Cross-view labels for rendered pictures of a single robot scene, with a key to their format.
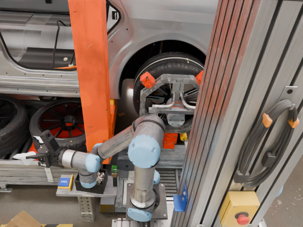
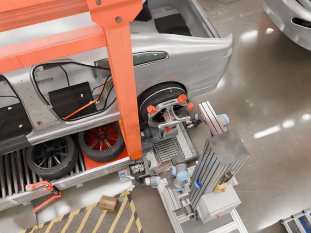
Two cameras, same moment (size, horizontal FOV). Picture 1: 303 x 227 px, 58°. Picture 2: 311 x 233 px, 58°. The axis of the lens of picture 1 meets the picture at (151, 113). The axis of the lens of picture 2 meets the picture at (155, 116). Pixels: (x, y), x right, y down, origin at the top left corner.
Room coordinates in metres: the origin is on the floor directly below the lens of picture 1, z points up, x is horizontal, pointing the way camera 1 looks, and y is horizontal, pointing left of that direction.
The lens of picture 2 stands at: (-0.06, 0.51, 4.02)
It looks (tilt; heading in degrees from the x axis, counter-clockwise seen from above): 60 degrees down; 344
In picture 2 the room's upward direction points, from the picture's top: straight up
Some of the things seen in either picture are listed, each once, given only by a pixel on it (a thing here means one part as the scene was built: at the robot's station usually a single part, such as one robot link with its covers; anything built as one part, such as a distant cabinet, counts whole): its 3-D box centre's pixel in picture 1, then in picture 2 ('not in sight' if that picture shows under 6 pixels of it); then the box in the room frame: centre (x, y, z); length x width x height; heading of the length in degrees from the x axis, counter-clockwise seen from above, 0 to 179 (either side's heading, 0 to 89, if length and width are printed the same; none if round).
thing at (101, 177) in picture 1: (91, 179); (137, 169); (1.17, 0.39, 0.51); 0.20 x 0.14 x 0.13; 85
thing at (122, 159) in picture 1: (128, 152); (143, 139); (1.68, 0.19, 0.26); 0.42 x 0.18 x 0.35; 4
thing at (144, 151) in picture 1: (144, 177); (180, 178); (0.72, 0.01, 1.19); 0.15 x 0.12 x 0.55; 171
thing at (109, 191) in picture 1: (88, 185); (135, 172); (1.17, 0.42, 0.44); 0.43 x 0.17 x 0.03; 94
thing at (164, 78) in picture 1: (174, 106); (168, 113); (1.68, -0.17, 0.85); 0.54 x 0.07 x 0.54; 94
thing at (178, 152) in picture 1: (166, 138); (162, 122); (1.85, -0.16, 0.32); 0.40 x 0.30 x 0.28; 94
